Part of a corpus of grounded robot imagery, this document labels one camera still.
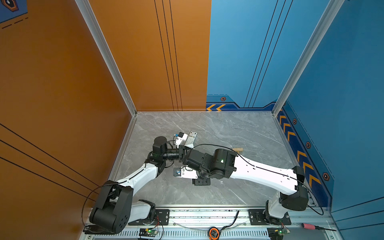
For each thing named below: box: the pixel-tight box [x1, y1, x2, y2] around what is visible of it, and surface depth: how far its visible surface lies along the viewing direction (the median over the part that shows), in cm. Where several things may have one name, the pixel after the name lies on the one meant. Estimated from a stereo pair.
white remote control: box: [184, 131, 198, 149], surface depth 104 cm
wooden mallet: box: [232, 147, 244, 154], surface depth 98 cm
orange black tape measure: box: [208, 226, 220, 240], surface depth 68 cm
